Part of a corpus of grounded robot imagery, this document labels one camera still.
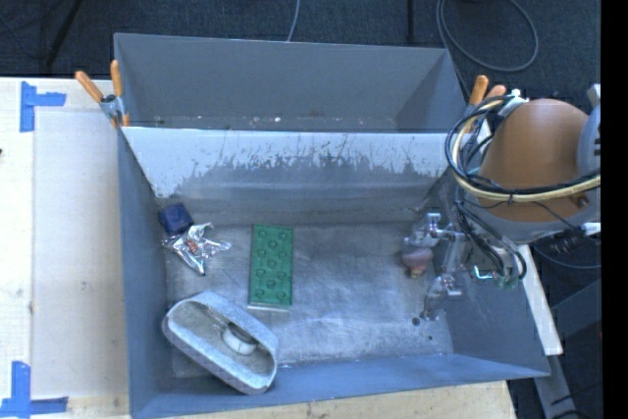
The small dark blue box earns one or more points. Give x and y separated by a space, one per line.
174 218

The clear glass bulb white base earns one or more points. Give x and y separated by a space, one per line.
238 342

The small pink toy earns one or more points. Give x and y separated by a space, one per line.
416 259

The clear crinkled plastic packet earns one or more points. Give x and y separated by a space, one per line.
196 247

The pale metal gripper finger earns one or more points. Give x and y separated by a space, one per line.
431 226
447 285

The dark green flat block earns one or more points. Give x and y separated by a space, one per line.
271 267

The grey metal bin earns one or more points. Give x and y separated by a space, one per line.
353 289

